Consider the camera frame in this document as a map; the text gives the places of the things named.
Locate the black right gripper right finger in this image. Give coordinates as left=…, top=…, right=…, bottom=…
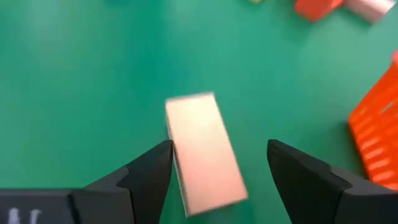
left=267, top=139, right=398, bottom=224

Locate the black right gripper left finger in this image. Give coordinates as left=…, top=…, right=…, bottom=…
left=70, top=139, right=174, bottom=224

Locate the pink rectangular foam block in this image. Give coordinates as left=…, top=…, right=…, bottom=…
left=164, top=91, right=249, bottom=218

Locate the red foam block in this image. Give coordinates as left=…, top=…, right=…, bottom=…
left=294, top=0, right=345, bottom=23

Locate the orange plastic basket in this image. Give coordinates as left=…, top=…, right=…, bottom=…
left=347, top=51, right=398, bottom=191

